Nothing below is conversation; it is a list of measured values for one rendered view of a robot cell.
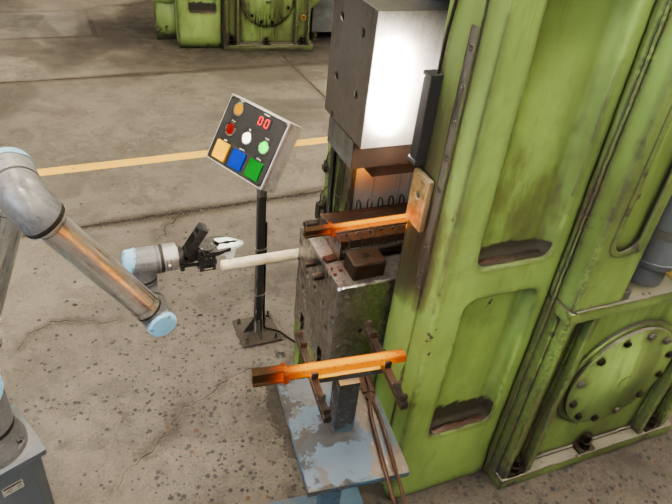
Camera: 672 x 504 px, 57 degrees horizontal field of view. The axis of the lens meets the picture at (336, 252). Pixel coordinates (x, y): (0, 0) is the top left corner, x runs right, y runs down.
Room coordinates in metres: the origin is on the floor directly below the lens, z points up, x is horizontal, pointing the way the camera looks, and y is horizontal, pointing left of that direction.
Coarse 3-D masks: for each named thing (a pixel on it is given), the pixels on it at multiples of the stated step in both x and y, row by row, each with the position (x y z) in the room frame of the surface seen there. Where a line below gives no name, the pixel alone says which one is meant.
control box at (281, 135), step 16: (224, 112) 2.34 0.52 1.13; (256, 112) 2.26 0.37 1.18; (224, 128) 2.30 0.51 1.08; (240, 128) 2.26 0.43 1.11; (256, 128) 2.22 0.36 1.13; (272, 128) 2.18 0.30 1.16; (288, 128) 2.16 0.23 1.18; (240, 144) 2.22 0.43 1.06; (256, 144) 2.18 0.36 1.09; (272, 144) 2.14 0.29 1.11; (288, 144) 2.16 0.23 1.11; (272, 160) 2.10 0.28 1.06; (240, 176) 2.13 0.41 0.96; (272, 176) 2.10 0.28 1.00; (272, 192) 2.10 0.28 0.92
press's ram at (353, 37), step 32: (352, 0) 1.83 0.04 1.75; (384, 0) 1.79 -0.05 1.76; (416, 0) 1.83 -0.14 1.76; (352, 32) 1.81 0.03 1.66; (384, 32) 1.69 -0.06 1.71; (416, 32) 1.73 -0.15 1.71; (352, 64) 1.78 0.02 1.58; (384, 64) 1.69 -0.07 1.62; (416, 64) 1.74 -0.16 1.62; (352, 96) 1.76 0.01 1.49; (384, 96) 1.70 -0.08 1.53; (416, 96) 1.75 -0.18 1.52; (352, 128) 1.74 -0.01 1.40; (384, 128) 1.71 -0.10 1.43
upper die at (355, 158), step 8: (328, 128) 1.90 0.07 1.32; (336, 128) 1.84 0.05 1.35; (328, 136) 1.89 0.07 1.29; (336, 136) 1.84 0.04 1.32; (344, 136) 1.78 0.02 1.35; (336, 144) 1.83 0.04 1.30; (344, 144) 1.78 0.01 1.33; (352, 144) 1.73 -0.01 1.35; (408, 144) 1.81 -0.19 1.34; (336, 152) 1.83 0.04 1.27; (344, 152) 1.77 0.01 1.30; (352, 152) 1.72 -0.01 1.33; (360, 152) 1.73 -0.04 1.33; (368, 152) 1.75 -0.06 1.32; (376, 152) 1.76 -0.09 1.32; (384, 152) 1.77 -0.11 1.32; (392, 152) 1.78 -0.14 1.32; (400, 152) 1.80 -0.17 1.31; (408, 152) 1.81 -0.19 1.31; (344, 160) 1.77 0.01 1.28; (352, 160) 1.72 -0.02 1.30; (360, 160) 1.74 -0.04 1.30; (368, 160) 1.75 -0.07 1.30; (376, 160) 1.76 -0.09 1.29; (384, 160) 1.77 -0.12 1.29; (392, 160) 1.79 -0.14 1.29; (400, 160) 1.80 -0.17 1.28; (408, 160) 1.81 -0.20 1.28; (352, 168) 1.73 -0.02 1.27
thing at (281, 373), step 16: (384, 352) 1.25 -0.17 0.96; (400, 352) 1.26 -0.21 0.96; (256, 368) 1.13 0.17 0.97; (272, 368) 1.14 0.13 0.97; (288, 368) 1.15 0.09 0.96; (304, 368) 1.16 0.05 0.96; (320, 368) 1.17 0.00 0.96; (336, 368) 1.18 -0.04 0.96; (352, 368) 1.20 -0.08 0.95; (256, 384) 1.11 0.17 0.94; (272, 384) 1.12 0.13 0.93
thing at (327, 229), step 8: (384, 216) 1.89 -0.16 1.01; (392, 216) 1.90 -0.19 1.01; (400, 216) 1.90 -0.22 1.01; (328, 224) 1.79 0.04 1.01; (336, 224) 1.80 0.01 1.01; (344, 224) 1.81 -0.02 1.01; (352, 224) 1.81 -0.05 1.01; (360, 224) 1.82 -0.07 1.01; (368, 224) 1.83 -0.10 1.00; (376, 224) 1.85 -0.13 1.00; (304, 232) 1.74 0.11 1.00; (312, 232) 1.75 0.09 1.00; (320, 232) 1.76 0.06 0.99; (328, 232) 1.78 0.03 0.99
